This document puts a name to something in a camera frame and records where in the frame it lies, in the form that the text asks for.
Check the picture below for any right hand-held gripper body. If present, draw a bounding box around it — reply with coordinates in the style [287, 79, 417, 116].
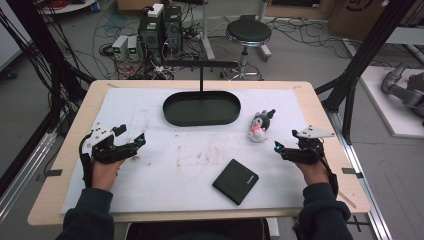
[281, 124, 336, 166]

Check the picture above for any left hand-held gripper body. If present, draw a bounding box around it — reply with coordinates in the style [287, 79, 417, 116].
[79, 121, 138, 165]

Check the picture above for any person's right hand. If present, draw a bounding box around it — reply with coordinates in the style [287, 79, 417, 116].
[294, 159, 331, 187]

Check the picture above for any person's left hand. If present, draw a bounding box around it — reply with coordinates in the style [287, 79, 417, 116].
[91, 157, 126, 193]

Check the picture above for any black and white plush toy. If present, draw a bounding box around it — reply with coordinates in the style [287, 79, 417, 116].
[247, 108, 277, 144]

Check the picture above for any wooden table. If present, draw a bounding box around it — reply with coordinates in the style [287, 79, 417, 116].
[27, 79, 372, 227]

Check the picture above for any white table mat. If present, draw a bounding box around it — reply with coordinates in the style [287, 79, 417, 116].
[59, 87, 310, 215]

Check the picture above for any black square wallet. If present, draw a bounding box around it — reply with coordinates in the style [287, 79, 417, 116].
[211, 158, 260, 206]

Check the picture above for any black oval tray with T-stand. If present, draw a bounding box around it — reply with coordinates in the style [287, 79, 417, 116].
[162, 59, 242, 128]

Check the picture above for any grey power supply unit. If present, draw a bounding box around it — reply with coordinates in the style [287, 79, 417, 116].
[111, 34, 130, 62]
[126, 35, 141, 62]

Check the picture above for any white floor board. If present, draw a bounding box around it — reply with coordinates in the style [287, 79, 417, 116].
[359, 65, 424, 139]

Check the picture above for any white table leg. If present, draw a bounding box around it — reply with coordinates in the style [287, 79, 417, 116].
[257, 0, 273, 63]
[199, 0, 217, 62]

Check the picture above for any black computer tower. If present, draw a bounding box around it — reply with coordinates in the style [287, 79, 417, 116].
[162, 4, 184, 55]
[137, 13, 165, 65]

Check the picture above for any black round stool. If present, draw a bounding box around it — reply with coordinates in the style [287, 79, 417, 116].
[225, 18, 273, 81]

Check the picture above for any white box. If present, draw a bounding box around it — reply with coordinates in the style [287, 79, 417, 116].
[147, 3, 165, 19]

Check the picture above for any cardboard box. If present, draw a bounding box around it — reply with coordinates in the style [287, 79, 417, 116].
[327, 0, 416, 42]

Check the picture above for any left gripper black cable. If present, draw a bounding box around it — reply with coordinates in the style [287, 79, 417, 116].
[78, 131, 95, 189]

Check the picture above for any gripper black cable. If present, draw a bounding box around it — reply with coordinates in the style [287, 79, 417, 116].
[309, 146, 340, 198]
[78, 131, 95, 189]

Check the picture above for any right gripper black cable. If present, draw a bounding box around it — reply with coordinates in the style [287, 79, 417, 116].
[309, 146, 340, 198]

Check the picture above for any aluminium rail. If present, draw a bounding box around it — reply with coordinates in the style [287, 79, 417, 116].
[327, 109, 394, 240]
[0, 129, 58, 223]

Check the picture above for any black metal frame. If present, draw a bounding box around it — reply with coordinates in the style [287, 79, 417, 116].
[0, 0, 96, 134]
[314, 0, 422, 145]

